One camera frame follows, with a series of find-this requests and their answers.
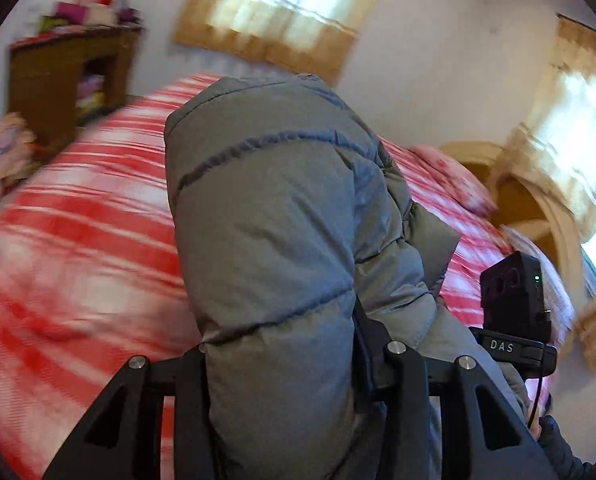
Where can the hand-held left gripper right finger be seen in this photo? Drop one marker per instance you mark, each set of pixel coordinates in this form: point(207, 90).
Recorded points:
point(375, 365)

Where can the heap of pale printed cloth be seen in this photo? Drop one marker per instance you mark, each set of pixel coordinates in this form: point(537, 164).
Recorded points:
point(8, 155)

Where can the person's right forearm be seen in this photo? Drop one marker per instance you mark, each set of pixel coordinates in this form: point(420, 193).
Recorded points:
point(560, 452)

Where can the brown wooden cabinet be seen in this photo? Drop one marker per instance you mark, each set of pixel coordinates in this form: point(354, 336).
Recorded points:
point(43, 85)

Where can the grey puffer jacket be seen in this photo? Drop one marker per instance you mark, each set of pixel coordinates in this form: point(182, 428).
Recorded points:
point(268, 235)

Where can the red plaid pillow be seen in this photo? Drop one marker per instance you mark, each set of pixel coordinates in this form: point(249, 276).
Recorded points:
point(452, 175)

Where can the stack of folded cloths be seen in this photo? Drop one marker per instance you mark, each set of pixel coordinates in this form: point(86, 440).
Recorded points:
point(92, 97)

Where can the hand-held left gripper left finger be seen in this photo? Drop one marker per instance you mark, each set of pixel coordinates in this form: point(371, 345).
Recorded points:
point(188, 385)

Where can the tan sheer window curtain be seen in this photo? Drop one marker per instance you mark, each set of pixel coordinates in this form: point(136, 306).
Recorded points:
point(542, 160)
point(323, 45)

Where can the bed with red plaid sheet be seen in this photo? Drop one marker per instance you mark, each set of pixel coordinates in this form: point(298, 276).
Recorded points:
point(78, 220)

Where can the pile of colourful folded clothes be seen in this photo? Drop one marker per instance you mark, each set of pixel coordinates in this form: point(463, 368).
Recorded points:
point(83, 12)

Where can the wooden headboard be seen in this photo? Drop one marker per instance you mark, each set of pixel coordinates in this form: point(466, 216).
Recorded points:
point(522, 205)

